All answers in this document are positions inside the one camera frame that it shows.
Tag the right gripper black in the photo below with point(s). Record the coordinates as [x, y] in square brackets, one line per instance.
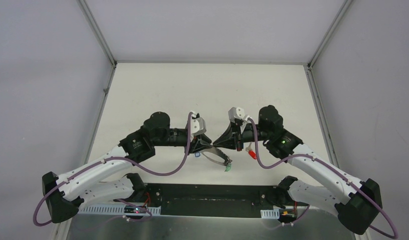
[235, 138]

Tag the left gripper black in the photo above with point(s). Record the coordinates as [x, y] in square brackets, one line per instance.
[195, 142]

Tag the red tagged key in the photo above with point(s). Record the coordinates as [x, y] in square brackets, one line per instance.
[251, 153]

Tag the keyring with keys bunch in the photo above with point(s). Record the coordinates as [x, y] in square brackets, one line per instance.
[217, 156]

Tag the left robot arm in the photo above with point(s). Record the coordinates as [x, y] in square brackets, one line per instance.
[64, 195]

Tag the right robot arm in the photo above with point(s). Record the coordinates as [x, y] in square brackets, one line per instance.
[355, 203]

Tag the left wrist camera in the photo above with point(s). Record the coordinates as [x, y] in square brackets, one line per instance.
[197, 124]

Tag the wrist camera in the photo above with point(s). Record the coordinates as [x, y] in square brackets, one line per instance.
[197, 124]
[238, 116]

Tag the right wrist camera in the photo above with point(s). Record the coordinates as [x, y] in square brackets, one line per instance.
[238, 116]

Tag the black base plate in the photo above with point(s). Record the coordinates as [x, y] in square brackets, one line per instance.
[199, 200]

